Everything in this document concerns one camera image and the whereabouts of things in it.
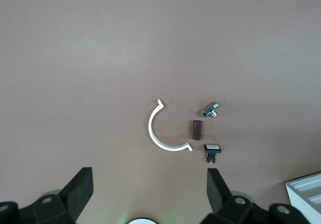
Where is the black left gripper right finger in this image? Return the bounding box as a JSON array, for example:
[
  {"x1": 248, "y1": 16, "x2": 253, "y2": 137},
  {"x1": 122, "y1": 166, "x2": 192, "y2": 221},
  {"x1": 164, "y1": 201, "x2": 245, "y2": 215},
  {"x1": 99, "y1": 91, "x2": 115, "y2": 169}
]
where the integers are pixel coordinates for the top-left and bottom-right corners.
[{"x1": 200, "y1": 168, "x2": 310, "y2": 224}]

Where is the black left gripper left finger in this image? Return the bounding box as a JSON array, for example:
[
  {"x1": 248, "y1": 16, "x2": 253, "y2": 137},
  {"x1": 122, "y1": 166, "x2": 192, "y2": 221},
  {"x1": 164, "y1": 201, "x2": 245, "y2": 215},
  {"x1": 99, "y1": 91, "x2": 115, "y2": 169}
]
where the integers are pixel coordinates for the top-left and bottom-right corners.
[{"x1": 0, "y1": 167, "x2": 94, "y2": 224}]

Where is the black rectangular white push button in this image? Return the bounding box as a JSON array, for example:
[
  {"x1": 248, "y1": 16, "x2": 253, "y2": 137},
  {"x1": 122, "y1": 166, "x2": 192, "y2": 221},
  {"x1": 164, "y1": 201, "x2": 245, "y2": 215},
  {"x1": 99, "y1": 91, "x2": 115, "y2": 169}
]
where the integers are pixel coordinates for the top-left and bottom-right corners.
[{"x1": 202, "y1": 143, "x2": 222, "y2": 164}]

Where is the white drawer cabinet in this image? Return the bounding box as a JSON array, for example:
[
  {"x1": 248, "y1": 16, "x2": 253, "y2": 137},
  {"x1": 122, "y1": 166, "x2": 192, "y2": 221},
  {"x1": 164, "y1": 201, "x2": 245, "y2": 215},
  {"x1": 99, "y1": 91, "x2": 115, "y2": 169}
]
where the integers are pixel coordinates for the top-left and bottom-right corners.
[{"x1": 285, "y1": 172, "x2": 321, "y2": 224}]

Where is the dark brown cylinder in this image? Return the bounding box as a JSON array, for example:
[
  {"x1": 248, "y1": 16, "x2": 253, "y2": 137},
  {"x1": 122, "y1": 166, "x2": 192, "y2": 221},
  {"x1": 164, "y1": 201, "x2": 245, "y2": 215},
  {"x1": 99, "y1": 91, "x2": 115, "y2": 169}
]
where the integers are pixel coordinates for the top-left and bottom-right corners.
[{"x1": 192, "y1": 120, "x2": 203, "y2": 141}]

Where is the chrome angle valve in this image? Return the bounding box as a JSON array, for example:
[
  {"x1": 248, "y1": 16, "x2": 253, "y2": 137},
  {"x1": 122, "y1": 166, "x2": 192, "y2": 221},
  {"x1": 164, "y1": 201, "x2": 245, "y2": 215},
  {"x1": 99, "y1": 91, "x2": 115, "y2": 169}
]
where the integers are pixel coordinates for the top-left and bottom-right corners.
[{"x1": 202, "y1": 101, "x2": 221, "y2": 118}]

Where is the white half-round pipe clamp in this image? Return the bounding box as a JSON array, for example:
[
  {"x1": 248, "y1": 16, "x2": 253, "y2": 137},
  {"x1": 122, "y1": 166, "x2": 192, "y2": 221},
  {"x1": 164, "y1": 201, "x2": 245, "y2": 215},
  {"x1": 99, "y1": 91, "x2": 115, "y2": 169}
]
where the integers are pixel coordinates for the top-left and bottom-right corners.
[{"x1": 147, "y1": 98, "x2": 194, "y2": 152}]

